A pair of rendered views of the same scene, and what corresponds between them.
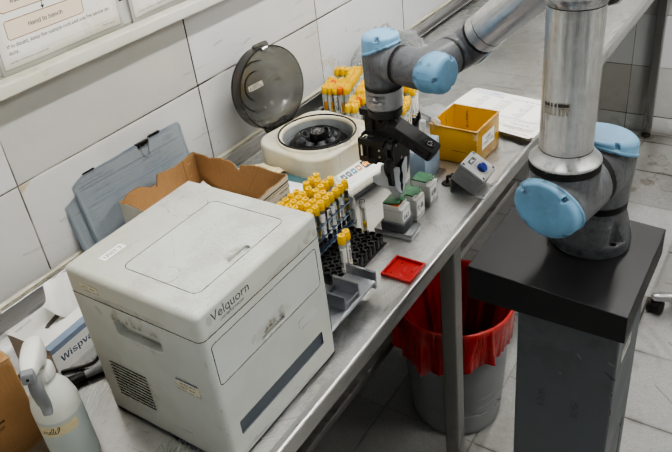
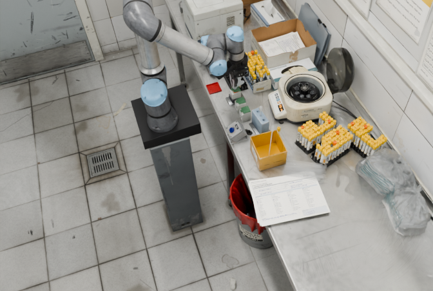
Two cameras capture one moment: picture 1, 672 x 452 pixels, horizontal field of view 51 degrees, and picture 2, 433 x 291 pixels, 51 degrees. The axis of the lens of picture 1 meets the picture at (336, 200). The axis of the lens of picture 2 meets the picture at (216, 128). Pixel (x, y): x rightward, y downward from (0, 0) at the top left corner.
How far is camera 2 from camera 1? 275 cm
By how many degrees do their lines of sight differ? 86
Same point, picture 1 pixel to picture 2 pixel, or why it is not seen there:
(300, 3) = (398, 89)
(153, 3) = not seen: outside the picture
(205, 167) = (310, 49)
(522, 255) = (173, 98)
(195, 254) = not seen: outside the picture
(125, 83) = not seen: outside the picture
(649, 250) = (141, 129)
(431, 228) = (226, 109)
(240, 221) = (207, 2)
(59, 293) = (267, 5)
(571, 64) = not seen: hidden behind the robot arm
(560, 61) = not seen: hidden behind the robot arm
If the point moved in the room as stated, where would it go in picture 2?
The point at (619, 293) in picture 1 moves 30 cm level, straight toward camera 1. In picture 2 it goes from (138, 106) to (116, 71)
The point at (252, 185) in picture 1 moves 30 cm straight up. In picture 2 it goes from (285, 58) to (289, 11)
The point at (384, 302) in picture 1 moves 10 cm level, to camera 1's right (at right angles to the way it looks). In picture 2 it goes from (205, 76) to (194, 87)
